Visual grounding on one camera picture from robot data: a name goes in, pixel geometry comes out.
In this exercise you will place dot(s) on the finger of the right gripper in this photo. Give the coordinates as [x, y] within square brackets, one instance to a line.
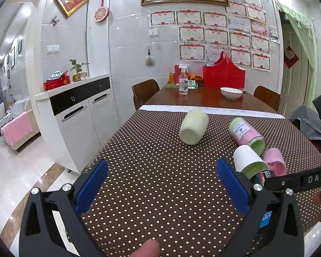
[298, 182]

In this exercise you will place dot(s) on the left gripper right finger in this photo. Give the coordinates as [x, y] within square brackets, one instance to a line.
[272, 225]

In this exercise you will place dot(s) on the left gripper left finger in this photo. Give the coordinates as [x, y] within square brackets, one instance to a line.
[39, 235]

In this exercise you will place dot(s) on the pink cup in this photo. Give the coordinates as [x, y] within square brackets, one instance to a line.
[273, 157]

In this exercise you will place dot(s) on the white paper cup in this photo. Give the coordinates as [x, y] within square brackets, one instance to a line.
[248, 162]

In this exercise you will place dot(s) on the pale green cup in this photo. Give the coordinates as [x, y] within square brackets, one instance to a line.
[193, 126]

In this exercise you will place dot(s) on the left hand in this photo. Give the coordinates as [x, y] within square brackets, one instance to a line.
[150, 248]

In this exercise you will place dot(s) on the grey jacket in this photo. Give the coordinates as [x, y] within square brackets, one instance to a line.
[309, 123]

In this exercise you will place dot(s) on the right wooden chair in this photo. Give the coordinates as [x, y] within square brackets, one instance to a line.
[267, 96]

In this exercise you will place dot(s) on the wooden chair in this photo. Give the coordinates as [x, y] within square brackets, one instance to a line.
[143, 91]
[267, 96]

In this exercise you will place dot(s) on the red door decoration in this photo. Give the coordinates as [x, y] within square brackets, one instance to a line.
[290, 57]

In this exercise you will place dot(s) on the pink jar green lid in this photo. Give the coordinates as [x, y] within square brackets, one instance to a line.
[244, 134]

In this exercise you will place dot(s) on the white bowl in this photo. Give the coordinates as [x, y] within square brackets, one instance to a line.
[231, 93]

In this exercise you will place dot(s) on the pink towel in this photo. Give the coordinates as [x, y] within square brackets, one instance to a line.
[16, 129]

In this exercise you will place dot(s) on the red gift bag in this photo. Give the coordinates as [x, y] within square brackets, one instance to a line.
[223, 73]

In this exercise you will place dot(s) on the white sideboard cabinet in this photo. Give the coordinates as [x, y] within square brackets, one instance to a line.
[77, 120]

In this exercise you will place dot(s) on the brown polka dot tablecloth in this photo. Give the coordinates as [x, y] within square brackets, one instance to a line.
[160, 188]

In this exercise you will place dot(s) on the sofa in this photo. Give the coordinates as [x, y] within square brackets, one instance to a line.
[16, 109]

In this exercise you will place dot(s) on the spray bottle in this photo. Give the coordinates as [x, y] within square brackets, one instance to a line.
[183, 79]

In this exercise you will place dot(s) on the red box on cabinet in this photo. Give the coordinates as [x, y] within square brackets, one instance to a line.
[57, 79]

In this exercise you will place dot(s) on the red envelope box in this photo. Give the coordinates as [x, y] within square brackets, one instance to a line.
[177, 72]

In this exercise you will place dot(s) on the potted plant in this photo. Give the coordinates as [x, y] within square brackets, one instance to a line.
[78, 69]

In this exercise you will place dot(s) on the green tray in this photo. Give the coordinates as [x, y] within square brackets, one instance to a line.
[176, 86]

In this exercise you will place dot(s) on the left wooden chair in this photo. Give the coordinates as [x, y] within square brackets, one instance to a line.
[143, 91]

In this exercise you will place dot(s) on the red round wall ornament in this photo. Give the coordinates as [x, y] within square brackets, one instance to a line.
[101, 13]

